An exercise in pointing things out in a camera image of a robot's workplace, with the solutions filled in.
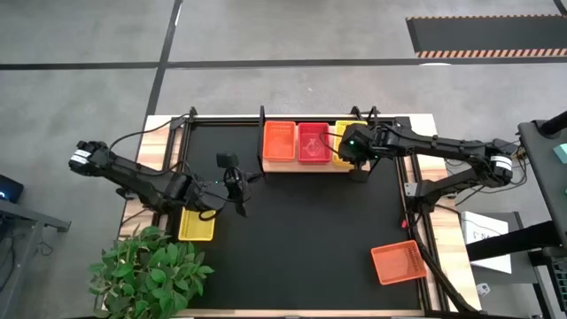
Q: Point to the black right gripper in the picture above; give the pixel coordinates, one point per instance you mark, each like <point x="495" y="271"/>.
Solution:
<point x="359" y="176"/>

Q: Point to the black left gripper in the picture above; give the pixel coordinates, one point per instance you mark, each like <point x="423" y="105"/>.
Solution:
<point x="232" y="188"/>

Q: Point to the yellow plastic basket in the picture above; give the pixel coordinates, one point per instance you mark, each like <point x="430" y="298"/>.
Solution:
<point x="195" y="228"/>
<point x="337" y="137"/>

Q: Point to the red plastic basket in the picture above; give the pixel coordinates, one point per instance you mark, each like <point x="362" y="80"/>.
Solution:
<point x="313" y="142"/>

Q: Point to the orange plastic basket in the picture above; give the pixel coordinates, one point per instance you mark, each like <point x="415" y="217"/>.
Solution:
<point x="398" y="262"/>
<point x="279" y="142"/>

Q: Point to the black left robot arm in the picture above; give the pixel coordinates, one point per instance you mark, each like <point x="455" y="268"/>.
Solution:
<point x="142" y="181"/>

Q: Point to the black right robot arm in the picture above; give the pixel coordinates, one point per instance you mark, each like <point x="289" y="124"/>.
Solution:
<point x="443" y="146"/>

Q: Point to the wooden shelf board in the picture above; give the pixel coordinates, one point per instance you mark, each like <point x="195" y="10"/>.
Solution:
<point x="305" y="167"/>

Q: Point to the black table mat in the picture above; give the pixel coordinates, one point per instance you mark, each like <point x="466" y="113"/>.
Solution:
<point x="310" y="230"/>

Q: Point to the green potted plant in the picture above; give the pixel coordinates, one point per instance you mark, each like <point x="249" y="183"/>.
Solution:
<point x="146" y="274"/>

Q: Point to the black power brick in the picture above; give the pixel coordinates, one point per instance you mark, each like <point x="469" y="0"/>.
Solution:
<point x="504" y="144"/>

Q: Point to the black stand beam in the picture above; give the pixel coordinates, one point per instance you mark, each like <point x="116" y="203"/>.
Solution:
<point x="509" y="241"/>

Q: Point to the hazard-striped black floor mat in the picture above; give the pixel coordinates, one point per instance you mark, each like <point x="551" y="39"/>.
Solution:
<point x="487" y="33"/>

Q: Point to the small white object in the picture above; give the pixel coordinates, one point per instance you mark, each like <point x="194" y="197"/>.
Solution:
<point x="483" y="290"/>

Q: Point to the dark grey side table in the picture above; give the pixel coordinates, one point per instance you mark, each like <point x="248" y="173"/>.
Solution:
<point x="545" y="168"/>

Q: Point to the black stand pole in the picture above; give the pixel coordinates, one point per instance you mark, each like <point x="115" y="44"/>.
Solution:
<point x="553" y="124"/>

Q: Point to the small teal object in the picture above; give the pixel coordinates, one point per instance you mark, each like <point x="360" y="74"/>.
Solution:
<point x="561" y="153"/>

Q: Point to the grey metal desk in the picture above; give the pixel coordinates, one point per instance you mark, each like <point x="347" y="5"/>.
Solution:
<point x="26" y="217"/>

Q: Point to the black device with blue light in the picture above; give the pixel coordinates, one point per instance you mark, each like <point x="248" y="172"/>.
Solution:
<point x="9" y="188"/>

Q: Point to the black shelf bracket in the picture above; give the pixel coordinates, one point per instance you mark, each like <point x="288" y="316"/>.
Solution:
<point x="374" y="113"/>

